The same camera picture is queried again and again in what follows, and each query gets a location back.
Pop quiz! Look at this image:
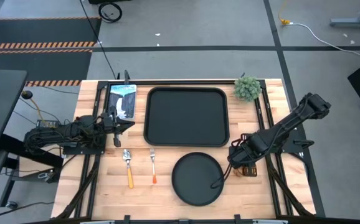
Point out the coiled black cable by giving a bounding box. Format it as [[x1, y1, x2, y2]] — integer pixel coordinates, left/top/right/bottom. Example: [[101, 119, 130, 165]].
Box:
[[98, 1, 123, 24]]

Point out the grey table leg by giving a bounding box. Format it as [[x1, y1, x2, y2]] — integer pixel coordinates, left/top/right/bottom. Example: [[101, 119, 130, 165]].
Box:
[[329, 0, 360, 29]]

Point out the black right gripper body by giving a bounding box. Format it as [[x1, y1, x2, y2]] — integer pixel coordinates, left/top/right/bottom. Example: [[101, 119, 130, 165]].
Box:
[[229, 133, 272, 167]]

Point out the black aluminium table frame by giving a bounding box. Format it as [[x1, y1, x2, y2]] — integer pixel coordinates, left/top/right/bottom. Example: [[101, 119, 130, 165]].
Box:
[[54, 78, 317, 224]]

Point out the black round plate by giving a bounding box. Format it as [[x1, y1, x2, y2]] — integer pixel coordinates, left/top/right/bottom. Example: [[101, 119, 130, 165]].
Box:
[[171, 151, 225, 207]]

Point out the white floor cable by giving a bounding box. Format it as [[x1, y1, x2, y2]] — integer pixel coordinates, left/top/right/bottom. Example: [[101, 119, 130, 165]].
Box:
[[288, 22, 360, 65]]

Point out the black hazard-striped floor mat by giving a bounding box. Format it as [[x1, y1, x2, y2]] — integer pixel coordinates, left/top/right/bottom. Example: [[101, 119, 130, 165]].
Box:
[[0, 16, 103, 50], [0, 49, 93, 88]]

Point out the metal fork orange handle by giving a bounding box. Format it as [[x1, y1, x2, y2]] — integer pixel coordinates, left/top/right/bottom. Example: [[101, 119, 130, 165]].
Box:
[[149, 148, 158, 185]]

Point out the yellow cable with plug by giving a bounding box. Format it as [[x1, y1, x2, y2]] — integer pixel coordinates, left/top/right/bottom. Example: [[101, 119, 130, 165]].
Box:
[[277, 0, 291, 26]]

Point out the long black floor cable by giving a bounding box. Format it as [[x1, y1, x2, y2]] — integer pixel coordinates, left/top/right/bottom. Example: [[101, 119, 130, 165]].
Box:
[[79, 0, 119, 79]]

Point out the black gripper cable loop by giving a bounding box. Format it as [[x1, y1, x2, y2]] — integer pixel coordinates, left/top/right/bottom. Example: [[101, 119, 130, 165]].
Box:
[[210, 161, 232, 190]]

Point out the metal spoon yellow handle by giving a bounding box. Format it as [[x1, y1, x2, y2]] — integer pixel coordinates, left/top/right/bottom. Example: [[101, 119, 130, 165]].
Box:
[[122, 149, 135, 190]]

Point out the amber patterned glass cup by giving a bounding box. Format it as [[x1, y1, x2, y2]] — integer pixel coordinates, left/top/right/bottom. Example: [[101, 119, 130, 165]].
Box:
[[241, 164, 258, 178]]

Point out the small green potted plant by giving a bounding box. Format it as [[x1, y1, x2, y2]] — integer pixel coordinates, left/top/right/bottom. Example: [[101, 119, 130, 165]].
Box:
[[233, 76, 263, 103]]

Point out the black rectangular tray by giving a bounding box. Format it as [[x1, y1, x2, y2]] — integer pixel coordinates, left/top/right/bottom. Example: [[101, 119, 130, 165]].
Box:
[[143, 86, 231, 147]]

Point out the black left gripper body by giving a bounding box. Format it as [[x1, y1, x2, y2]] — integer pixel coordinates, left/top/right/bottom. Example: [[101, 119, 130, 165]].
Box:
[[103, 105, 122, 148]]

